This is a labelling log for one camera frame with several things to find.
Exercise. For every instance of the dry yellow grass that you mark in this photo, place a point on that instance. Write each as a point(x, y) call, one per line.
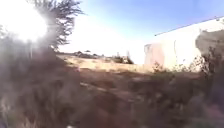
point(100, 63)

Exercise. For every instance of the pale low building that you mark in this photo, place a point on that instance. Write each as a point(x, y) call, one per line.
point(183, 45)

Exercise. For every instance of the tall dark tree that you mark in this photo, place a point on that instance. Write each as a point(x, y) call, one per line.
point(58, 23)

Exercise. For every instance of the red dirt track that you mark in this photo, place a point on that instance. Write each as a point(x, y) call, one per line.
point(106, 90)

